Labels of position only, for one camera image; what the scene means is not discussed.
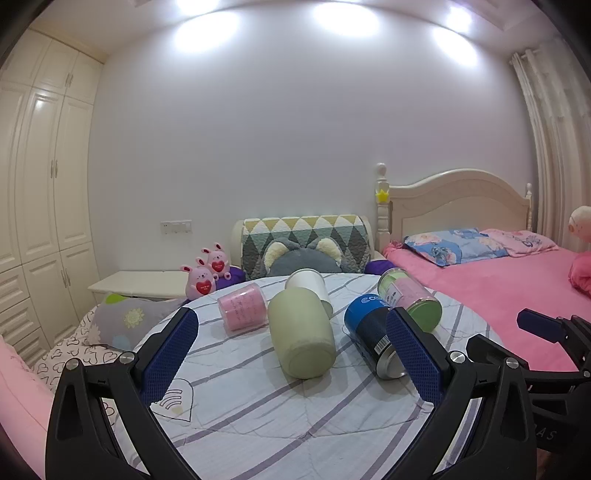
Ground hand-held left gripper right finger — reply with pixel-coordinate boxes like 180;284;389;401
385;307;539;480

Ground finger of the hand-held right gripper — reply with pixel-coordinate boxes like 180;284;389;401
465;335;591;393
516;309;591;366

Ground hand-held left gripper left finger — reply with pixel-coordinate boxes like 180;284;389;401
45;307;202;480

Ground pale green cup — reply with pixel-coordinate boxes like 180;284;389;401
268;287;337;380

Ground green and pink clear cup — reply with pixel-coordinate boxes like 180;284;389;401
377;268;443;332

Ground white cup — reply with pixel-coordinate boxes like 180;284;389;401
284;269;332;319

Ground pink bed sheet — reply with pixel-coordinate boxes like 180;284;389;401
384;242;591;374

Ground grey flower pillow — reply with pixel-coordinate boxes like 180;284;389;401
90;292;187;350

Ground blue can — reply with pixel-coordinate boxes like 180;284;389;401
343;294;408;380

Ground pink bunny plush toy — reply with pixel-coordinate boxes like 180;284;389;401
200;242;232;280
180;257;216;300

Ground white low cabinet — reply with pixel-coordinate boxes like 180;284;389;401
88;270;191;302

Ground pink cartoon pillow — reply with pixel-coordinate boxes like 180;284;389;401
478;229;559;257

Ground heart print bed sheet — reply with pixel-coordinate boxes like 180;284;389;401
30;306;139;393

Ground blue cartoon pillow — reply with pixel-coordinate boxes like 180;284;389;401
403;227;509;267

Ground cream wooden bed headboard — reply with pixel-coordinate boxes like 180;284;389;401
375;162;534;250

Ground grey bear cushion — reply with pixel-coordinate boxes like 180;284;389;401
262;237;342;277

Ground pink blanket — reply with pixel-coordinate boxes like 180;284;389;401
0;333;57;462

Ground triangle-patterned quilted headboard cover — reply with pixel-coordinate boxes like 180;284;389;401
231;215;385;282

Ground white curtain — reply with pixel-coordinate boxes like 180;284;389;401
509;38;591;254

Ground cream wardrobe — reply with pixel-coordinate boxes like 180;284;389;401
0;28;104;366

